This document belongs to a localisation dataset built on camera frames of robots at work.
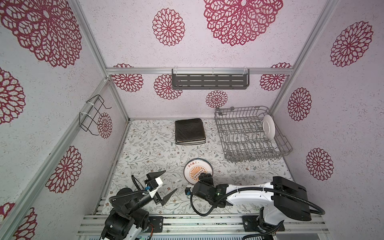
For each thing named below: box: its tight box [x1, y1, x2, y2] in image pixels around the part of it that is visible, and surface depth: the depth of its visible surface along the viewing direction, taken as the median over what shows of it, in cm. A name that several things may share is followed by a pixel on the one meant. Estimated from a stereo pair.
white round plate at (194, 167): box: [183, 158, 214, 185], surface depth 93 cm
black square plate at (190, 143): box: [175, 140, 206, 145], surface depth 106 cm
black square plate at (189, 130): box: [175, 118, 206, 143], surface depth 109 cm
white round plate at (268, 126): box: [262, 114, 276, 141], surface depth 102 cm
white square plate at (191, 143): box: [175, 141, 206, 145], surface depth 106 cm
